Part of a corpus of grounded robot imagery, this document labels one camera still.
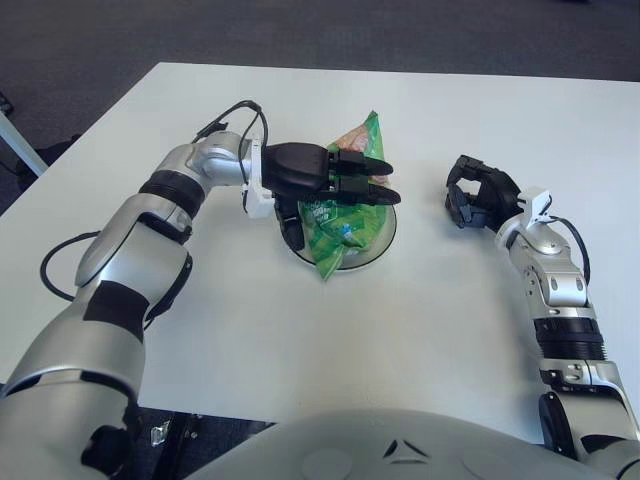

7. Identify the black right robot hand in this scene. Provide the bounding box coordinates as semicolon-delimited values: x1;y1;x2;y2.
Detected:
443;154;524;232

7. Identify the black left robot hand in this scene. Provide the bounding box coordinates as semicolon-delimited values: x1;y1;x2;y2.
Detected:
262;142;404;251

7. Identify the green snack bag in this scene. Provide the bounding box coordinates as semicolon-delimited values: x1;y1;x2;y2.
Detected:
297;109;396;284

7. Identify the white plate with black rim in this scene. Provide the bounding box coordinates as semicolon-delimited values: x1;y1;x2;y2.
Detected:
282;199;400;274

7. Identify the grey robot torso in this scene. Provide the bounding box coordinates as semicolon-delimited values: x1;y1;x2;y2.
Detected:
184;407;566;480

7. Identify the white table leg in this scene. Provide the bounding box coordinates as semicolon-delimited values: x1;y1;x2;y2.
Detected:
0;112;49;177

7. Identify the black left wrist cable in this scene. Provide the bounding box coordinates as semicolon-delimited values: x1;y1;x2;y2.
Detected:
197;99;271;201

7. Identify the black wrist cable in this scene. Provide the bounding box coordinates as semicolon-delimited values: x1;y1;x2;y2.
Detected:
549;214;592;281
197;99;271;201

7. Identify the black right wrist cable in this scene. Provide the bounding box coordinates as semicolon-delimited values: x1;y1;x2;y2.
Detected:
549;214;592;281

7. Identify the black left elbow cable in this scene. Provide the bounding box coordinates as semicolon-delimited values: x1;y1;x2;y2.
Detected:
40;230;104;302

